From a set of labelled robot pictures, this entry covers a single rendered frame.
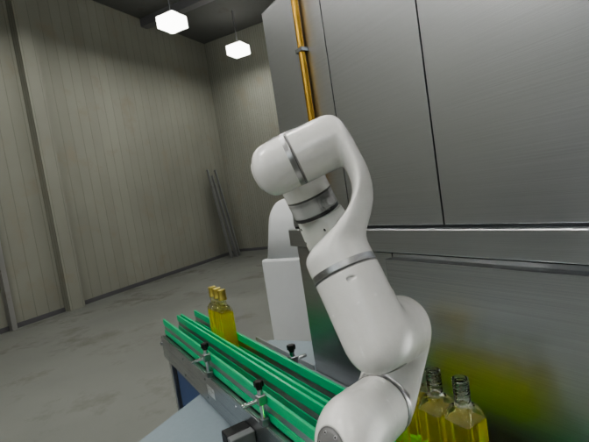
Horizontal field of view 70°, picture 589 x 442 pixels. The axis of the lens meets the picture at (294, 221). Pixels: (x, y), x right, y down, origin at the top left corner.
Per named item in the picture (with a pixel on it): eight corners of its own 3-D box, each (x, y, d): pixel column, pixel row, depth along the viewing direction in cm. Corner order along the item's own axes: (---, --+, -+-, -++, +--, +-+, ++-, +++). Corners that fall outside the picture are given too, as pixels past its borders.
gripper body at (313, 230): (349, 191, 65) (377, 253, 67) (312, 196, 74) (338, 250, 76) (314, 215, 61) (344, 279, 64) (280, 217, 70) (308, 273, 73)
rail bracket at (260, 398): (273, 426, 118) (265, 381, 117) (249, 438, 115) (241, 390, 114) (266, 421, 122) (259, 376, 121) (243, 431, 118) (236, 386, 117)
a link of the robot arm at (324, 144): (319, 290, 57) (262, 162, 63) (406, 250, 56) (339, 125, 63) (310, 283, 49) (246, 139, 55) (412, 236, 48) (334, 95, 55)
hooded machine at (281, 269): (317, 348, 402) (294, 196, 392) (387, 352, 369) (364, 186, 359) (278, 386, 337) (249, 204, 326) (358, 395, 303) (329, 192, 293)
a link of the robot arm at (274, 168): (307, 124, 53) (240, 156, 54) (341, 196, 56) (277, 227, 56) (299, 122, 68) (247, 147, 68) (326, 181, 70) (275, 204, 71)
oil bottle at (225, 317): (240, 353, 177) (230, 288, 175) (228, 358, 174) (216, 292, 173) (235, 350, 182) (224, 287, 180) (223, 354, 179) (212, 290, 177)
